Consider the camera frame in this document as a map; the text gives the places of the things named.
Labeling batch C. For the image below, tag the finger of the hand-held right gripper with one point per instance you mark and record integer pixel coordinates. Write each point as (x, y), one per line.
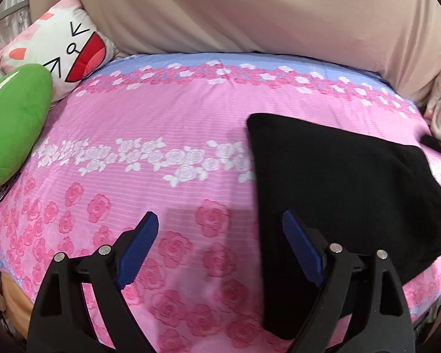
(439, 147)

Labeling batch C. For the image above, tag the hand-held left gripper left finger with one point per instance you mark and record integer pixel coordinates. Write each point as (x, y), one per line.
(138, 250)

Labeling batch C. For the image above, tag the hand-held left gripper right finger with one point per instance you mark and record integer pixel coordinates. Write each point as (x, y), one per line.
(303, 250)

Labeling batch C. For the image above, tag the black pants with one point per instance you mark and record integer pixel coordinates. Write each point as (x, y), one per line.
(334, 176)

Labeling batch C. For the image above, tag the pink floral bedsheet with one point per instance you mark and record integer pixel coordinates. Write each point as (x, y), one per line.
(169, 176)

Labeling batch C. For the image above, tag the orange cloth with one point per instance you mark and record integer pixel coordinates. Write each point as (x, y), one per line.
(16, 301)

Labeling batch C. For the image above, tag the green plush pillow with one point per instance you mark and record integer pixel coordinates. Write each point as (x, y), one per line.
(14, 125)

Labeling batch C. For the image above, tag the cartoon face pillow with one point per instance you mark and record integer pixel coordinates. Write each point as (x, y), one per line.
(58, 36)

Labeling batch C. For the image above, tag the beige blanket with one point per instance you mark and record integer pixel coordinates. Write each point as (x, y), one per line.
(242, 7)

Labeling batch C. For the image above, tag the sheer white curtain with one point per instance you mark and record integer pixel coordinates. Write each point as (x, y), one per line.
(0, 44)

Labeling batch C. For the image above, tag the metal bed rail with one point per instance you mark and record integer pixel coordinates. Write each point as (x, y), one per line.
(7, 15)

